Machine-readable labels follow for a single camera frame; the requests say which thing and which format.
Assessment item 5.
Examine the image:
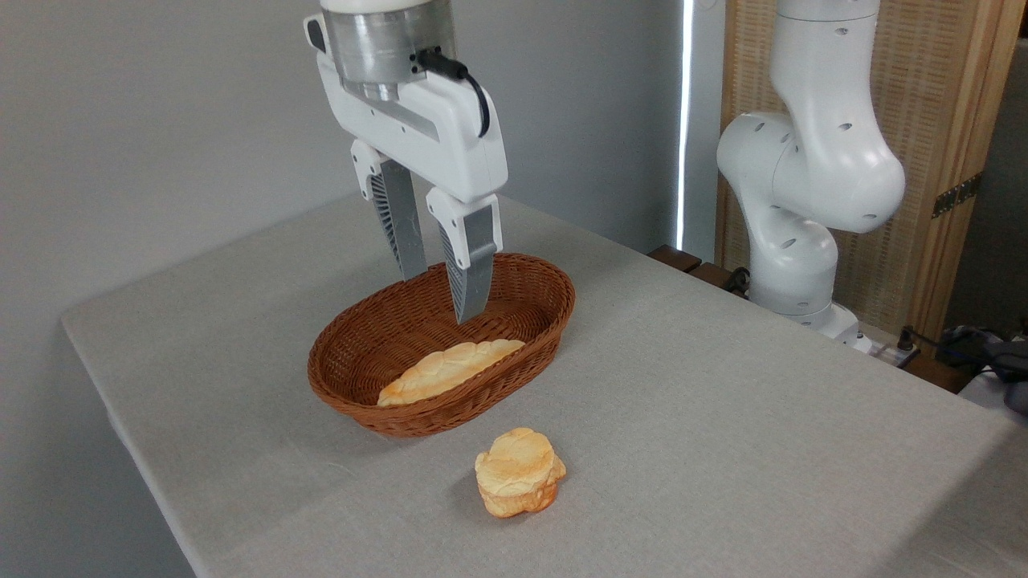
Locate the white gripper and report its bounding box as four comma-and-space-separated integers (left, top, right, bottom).
304, 14, 509, 325

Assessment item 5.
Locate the round golden bread bun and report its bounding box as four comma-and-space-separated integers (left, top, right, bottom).
474, 427, 568, 519

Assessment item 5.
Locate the brown wicker oval basket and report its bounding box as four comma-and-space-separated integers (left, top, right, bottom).
308, 253, 577, 438

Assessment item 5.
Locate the long braided bread loaf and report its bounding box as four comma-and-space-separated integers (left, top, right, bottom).
377, 339, 526, 407

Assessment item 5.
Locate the grey tablecloth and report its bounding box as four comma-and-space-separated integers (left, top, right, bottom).
60, 170, 1028, 578

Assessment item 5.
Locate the dark metal screen hinge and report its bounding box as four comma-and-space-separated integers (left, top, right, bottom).
932, 173, 982, 219

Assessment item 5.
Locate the wooden woven folding screen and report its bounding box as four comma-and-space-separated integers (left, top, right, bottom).
715, 0, 1028, 346

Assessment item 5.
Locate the dark bundle of equipment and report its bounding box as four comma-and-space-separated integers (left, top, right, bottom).
936, 320, 1028, 415

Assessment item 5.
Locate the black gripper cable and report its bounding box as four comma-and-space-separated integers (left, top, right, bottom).
416, 48, 491, 139

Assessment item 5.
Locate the black plug with cable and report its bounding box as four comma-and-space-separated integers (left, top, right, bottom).
895, 324, 965, 368

